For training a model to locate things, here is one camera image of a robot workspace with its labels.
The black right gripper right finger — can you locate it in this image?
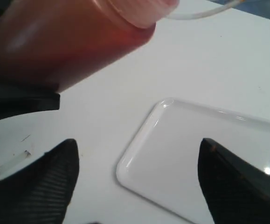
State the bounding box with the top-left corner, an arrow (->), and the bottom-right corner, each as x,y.
198,138 -> 270,224

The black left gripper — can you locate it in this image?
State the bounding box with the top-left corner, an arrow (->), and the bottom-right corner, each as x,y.
0,82 -> 60,120

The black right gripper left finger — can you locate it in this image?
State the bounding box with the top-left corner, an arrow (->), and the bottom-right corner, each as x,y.
0,139 -> 79,224

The red sauce squeeze bottle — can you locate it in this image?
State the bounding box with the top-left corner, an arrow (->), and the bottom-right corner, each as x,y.
0,0 -> 180,92

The white rectangular plastic tray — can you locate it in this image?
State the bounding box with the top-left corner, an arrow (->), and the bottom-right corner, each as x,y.
116,98 -> 270,224

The grey backdrop cloth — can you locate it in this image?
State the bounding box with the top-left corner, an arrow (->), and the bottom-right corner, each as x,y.
209,0 -> 270,25

